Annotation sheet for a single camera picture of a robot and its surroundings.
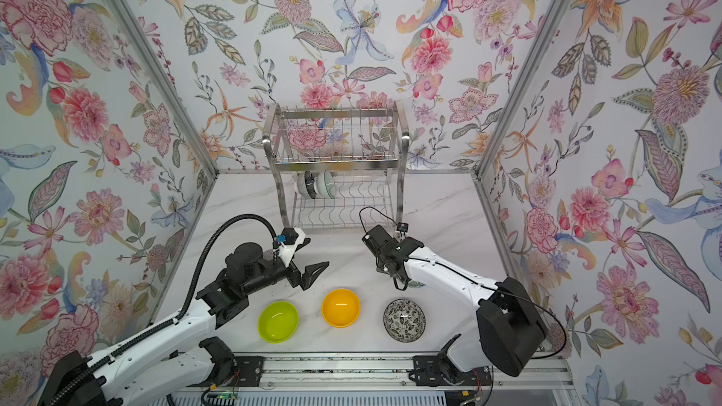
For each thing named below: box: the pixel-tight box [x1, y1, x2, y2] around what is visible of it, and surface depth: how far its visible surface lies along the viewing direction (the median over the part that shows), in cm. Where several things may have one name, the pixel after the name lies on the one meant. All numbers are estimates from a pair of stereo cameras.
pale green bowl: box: [316, 169, 336, 200], surface depth 105 cm
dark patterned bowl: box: [297, 170, 317, 200], surface depth 106 cm
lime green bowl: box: [257, 300, 299, 344], surface depth 82 cm
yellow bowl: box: [321, 288, 362, 328], surface depth 84 cm
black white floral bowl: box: [382, 297, 426, 344], surface depth 83 cm
